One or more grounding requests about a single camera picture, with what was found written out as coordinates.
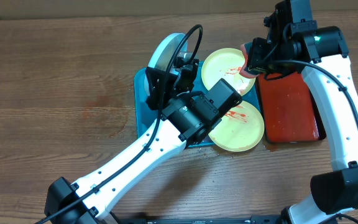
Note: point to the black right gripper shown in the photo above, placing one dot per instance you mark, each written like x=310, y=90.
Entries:
x=256, y=62

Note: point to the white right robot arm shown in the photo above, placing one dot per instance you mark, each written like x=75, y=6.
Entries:
x=324, y=64

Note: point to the red black-rimmed tray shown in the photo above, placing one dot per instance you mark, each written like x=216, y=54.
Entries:
x=289, y=110

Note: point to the teal plastic tray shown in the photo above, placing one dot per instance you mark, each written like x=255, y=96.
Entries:
x=145, y=116

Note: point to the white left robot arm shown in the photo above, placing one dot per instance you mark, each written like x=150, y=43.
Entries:
x=184, y=117

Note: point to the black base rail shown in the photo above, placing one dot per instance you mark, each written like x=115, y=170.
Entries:
x=256, y=219

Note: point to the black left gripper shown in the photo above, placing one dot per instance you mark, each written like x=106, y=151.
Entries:
x=153, y=86

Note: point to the yellow plate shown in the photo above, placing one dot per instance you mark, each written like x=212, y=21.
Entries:
x=240, y=129
x=226, y=63

